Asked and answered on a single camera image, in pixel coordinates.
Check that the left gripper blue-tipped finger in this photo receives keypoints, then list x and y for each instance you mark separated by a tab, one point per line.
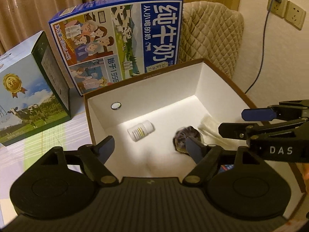
259	114

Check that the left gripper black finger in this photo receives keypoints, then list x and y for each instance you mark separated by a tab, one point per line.
237	131

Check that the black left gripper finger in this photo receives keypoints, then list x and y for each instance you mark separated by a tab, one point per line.
206	159
93	159

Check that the dark scrunchie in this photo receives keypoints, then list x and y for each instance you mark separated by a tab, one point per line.
181	135

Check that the white pill bottle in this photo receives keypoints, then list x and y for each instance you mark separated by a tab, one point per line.
140	130

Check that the clear plastic packet blue label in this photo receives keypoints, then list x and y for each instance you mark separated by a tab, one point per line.
224	168

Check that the brown cardboard box white inside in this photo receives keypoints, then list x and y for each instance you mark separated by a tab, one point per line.
151	195

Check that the checked bed sheet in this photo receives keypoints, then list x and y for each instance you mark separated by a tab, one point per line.
18	157

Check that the light blue milk carton box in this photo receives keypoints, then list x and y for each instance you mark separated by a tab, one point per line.
34	93

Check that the beige quilted chair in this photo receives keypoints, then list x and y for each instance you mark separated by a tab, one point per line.
211	31

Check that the dark blue milk carton box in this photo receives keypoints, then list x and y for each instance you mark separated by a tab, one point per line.
106	41

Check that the brown curtain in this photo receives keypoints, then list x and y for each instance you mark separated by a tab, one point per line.
21	19

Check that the empty wall socket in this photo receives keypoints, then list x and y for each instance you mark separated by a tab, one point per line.
295	15

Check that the wall socket with plug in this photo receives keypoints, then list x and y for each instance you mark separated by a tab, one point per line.
277	7

